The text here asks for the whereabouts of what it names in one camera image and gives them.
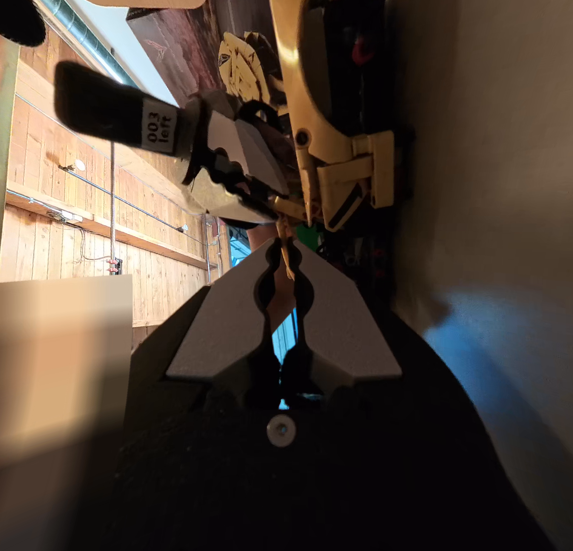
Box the dark printed toy box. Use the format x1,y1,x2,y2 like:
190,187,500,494
126,0,288,113

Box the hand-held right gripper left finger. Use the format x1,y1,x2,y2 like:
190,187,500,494
166,237,282,398

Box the person's left forearm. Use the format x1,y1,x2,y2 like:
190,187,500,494
247,220,300,339

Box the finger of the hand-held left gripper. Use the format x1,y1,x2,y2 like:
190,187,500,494
207,110,292,199
188,166,279,226

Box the silver ventilation duct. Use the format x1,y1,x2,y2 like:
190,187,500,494
24,0,140,89

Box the yellow toy brick model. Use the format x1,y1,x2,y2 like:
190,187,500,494
264,0,415,283

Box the green box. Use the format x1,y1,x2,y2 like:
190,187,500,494
296,225,324,249

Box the window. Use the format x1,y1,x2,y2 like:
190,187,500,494
229,235,252,272

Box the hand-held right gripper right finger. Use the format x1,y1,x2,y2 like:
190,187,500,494
283,239,403,399

